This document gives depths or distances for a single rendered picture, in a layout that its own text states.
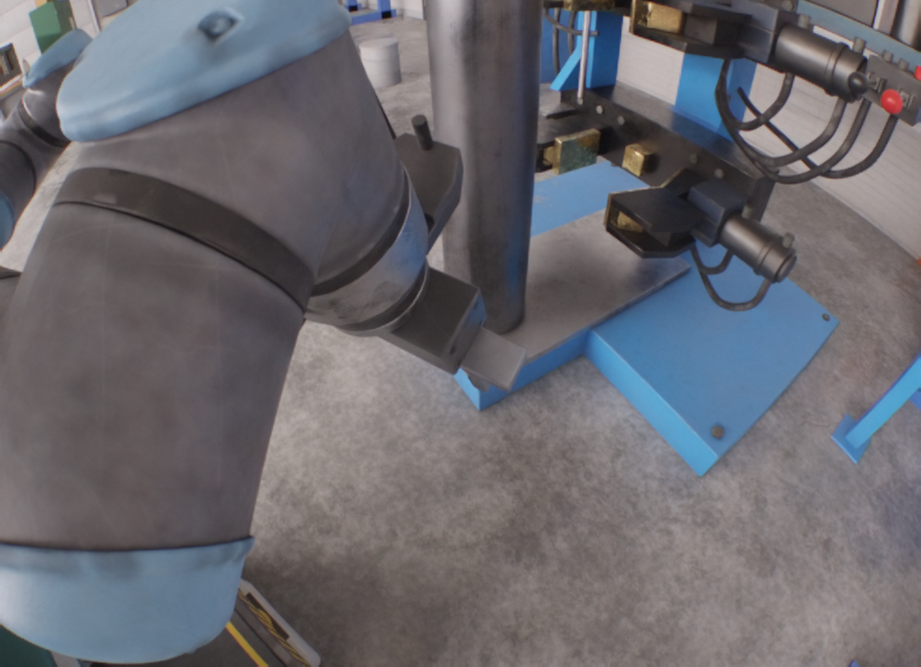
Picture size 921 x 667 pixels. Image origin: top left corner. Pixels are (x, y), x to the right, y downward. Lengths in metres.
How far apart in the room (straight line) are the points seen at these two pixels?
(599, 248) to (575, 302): 0.28
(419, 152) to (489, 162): 0.61
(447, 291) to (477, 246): 0.74
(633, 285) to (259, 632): 1.29
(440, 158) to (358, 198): 0.13
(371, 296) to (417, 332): 0.07
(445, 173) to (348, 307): 0.11
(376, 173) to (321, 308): 0.07
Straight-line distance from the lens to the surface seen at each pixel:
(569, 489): 1.17
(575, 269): 1.44
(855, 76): 0.79
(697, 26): 0.94
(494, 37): 0.81
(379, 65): 3.54
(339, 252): 0.17
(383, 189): 0.18
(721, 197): 1.17
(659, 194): 1.15
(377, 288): 0.21
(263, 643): 0.83
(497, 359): 0.31
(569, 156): 1.34
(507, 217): 0.97
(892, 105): 0.77
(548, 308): 1.30
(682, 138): 1.31
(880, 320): 2.25
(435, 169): 0.28
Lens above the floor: 1.07
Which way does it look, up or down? 47 degrees down
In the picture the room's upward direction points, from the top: 3 degrees counter-clockwise
